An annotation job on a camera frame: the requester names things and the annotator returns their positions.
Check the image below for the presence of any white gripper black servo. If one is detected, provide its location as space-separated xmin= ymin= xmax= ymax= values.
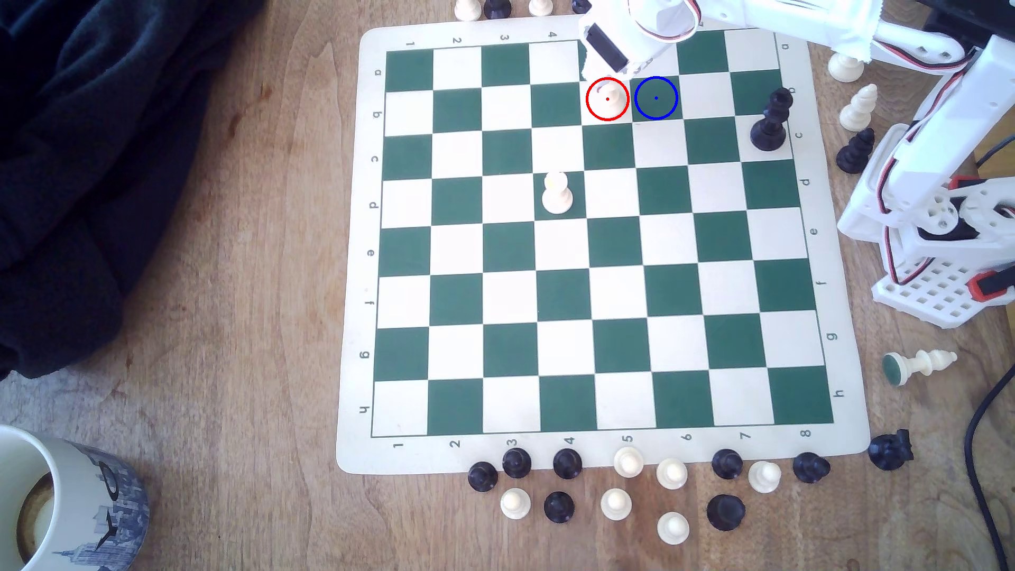
xmin=581 ymin=0 xmax=704 ymax=79

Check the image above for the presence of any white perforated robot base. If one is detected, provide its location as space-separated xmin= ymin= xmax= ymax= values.
xmin=871 ymin=252 xmax=1015 ymax=330

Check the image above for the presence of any black chess queen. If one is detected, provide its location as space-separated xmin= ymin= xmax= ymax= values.
xmin=749 ymin=87 xmax=795 ymax=153

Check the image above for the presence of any white chess bishop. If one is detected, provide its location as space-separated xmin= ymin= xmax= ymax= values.
xmin=839 ymin=82 xmax=880 ymax=133

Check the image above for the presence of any black chess bishop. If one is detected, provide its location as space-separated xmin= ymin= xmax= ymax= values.
xmin=836 ymin=127 xmax=876 ymax=176

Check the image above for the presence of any green white chess mat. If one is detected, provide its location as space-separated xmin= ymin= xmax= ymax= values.
xmin=336 ymin=26 xmax=872 ymax=477

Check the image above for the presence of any white chess king green felt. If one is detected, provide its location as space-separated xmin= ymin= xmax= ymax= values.
xmin=882 ymin=349 xmax=959 ymax=388

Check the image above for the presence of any black chess knight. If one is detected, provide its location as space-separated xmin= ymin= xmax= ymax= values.
xmin=868 ymin=429 xmax=915 ymax=472

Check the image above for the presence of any black device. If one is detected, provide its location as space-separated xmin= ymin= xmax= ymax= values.
xmin=912 ymin=0 xmax=1015 ymax=50

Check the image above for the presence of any red table clamp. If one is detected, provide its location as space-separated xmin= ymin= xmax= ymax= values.
xmin=972 ymin=268 xmax=1015 ymax=304

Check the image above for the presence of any dark fleece cloth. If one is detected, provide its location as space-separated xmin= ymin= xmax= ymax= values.
xmin=0 ymin=0 xmax=267 ymax=381

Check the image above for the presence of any skyline print coffee mug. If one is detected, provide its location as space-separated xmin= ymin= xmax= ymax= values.
xmin=0 ymin=424 xmax=152 ymax=571

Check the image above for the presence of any black cable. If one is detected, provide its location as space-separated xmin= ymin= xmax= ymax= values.
xmin=963 ymin=379 xmax=1015 ymax=571

